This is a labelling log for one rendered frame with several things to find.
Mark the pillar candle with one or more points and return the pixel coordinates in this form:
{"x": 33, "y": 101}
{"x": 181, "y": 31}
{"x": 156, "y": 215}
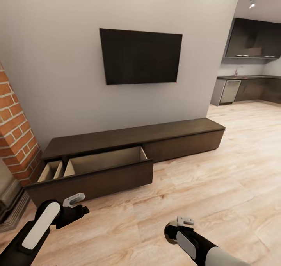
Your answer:
{"x": 171, "y": 241}

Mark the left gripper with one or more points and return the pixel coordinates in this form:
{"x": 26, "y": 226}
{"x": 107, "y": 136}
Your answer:
{"x": 74, "y": 214}

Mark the wood fireplace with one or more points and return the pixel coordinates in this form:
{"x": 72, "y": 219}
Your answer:
{"x": 13, "y": 199}

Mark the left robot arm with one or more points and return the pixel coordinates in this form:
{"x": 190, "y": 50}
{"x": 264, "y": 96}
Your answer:
{"x": 23, "y": 249}

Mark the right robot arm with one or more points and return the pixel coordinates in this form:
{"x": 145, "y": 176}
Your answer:
{"x": 202, "y": 251}

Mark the dishwasher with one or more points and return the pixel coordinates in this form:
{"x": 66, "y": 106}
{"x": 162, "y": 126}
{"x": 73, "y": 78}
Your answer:
{"x": 229, "y": 92}

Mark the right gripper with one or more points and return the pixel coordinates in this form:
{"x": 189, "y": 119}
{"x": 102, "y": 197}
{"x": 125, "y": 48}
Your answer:
{"x": 172, "y": 231}

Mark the wall mounted tv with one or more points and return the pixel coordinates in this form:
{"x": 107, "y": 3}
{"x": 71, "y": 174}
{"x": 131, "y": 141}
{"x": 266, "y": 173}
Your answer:
{"x": 139, "y": 57}

